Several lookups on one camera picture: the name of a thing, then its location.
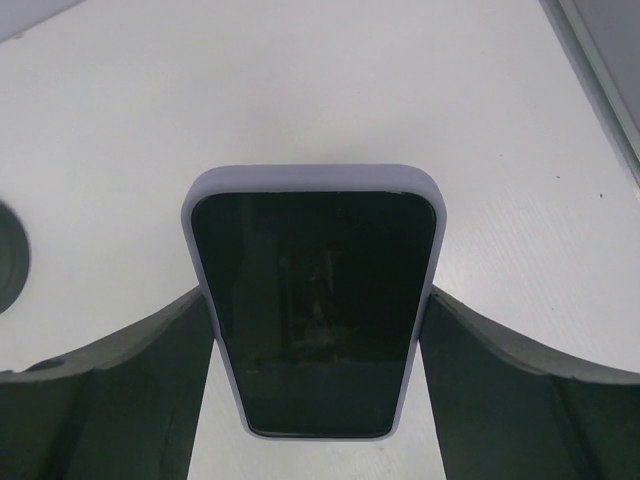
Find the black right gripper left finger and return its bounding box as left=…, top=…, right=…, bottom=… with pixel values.
left=1, top=289, right=214, bottom=479

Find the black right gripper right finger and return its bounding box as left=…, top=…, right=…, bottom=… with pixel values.
left=421, top=289, right=639, bottom=479

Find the phone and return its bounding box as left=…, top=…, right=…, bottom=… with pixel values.
left=181, top=164, right=447, bottom=441

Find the black round phone stand left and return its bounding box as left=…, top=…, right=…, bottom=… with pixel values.
left=0, top=202, right=31, bottom=313

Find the aluminium frame post right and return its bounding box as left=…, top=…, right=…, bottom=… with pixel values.
left=541, top=1, right=639, bottom=180

